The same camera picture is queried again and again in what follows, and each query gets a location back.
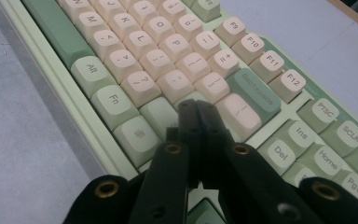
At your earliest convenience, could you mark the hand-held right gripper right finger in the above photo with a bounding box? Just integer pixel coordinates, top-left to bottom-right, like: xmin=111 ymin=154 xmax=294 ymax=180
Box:
xmin=197 ymin=100 xmax=324 ymax=224

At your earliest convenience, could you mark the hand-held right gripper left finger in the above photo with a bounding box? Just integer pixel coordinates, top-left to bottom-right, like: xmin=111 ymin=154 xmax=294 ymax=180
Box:
xmin=127 ymin=98 xmax=201 ymax=224

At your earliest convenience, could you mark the green and pink keyboard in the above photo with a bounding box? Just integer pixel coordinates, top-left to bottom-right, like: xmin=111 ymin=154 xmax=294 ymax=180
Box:
xmin=0 ymin=0 xmax=358 ymax=224

